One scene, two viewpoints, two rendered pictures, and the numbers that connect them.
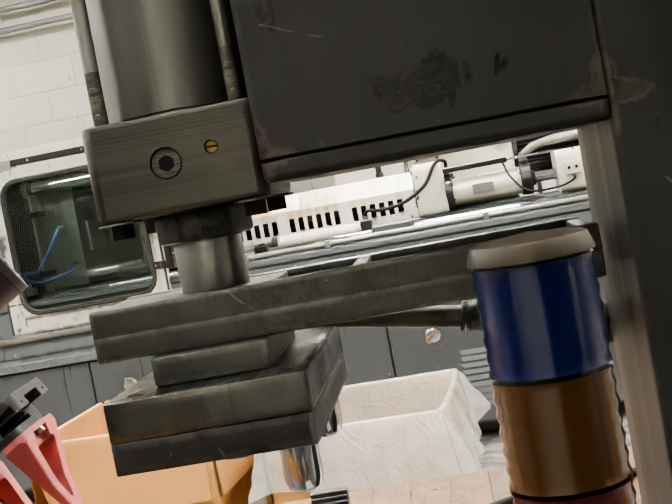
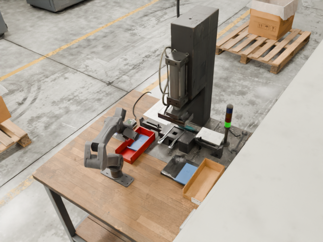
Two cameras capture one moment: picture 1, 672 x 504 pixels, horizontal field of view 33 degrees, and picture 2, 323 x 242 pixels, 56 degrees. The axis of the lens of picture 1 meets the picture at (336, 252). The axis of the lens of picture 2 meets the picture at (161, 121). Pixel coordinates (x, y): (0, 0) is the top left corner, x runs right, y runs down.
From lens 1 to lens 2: 1.63 m
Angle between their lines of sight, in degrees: 66
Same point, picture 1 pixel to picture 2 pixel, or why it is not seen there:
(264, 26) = (193, 88)
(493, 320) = (230, 110)
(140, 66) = (182, 93)
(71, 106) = not seen: outside the picture
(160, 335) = (181, 114)
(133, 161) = (182, 102)
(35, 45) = not seen: outside the picture
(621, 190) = (204, 90)
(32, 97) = not seen: outside the picture
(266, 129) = (192, 96)
